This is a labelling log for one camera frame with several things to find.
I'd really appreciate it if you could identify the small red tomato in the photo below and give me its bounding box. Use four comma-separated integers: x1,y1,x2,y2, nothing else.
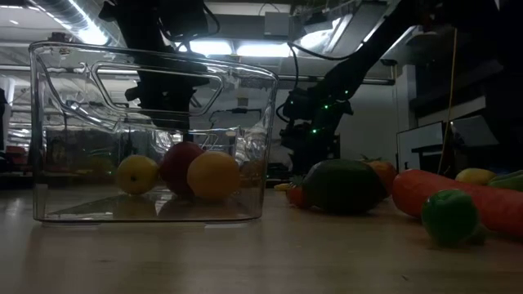
285,176,311,209

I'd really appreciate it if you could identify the black boom stand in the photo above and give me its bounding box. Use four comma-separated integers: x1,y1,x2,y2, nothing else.
210,106,265,123

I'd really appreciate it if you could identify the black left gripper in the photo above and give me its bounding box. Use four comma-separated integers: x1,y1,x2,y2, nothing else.
124,56,212,132

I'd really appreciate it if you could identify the white-backed computer monitor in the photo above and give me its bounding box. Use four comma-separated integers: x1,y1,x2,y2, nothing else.
396,121,446,168

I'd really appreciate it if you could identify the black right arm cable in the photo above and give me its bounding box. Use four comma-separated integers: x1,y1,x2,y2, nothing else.
275,40,360,123

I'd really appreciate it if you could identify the grey ceiling box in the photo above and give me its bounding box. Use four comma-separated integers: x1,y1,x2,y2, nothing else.
263,11,292,37

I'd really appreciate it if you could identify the metal ceiling hood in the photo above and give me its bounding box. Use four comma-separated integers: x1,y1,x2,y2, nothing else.
292,0,393,58

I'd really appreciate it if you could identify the large clear plastic basket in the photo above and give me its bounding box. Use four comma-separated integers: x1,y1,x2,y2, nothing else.
28,40,280,225

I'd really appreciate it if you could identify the long orange carrot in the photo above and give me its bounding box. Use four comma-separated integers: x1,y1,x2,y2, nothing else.
391,168,523,238

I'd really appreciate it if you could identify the tilted grey monitor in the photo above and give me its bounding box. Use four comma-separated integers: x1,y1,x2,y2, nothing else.
449,114,500,148

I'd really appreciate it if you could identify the silver air duct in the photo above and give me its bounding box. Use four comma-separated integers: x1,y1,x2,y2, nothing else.
24,0,110,44

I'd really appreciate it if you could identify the orange fruit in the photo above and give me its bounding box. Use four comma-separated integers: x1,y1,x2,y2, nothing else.
186,150,241,200

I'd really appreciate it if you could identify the small green bell pepper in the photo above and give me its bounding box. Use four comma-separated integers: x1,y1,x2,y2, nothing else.
421,189,489,247

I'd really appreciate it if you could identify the dark green avocado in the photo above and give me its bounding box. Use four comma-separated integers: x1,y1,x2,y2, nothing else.
302,158,387,214

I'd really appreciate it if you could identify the yellow lemon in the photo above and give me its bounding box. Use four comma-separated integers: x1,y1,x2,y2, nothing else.
116,154,159,196
454,167,498,185

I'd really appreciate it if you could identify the hanging yellow cable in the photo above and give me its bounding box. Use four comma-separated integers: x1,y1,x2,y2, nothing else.
436,24,461,175

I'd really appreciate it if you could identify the red apple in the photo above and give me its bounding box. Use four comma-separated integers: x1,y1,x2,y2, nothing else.
159,140,205,196

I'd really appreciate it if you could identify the long green pepper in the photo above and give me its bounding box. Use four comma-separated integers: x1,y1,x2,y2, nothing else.
488,169,523,193

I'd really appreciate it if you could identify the large orange-red tomato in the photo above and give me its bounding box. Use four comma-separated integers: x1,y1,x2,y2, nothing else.
359,154,398,199

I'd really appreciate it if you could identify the ceiling light panel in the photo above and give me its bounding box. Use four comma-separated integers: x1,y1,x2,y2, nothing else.
236,42,292,58
179,39,234,56

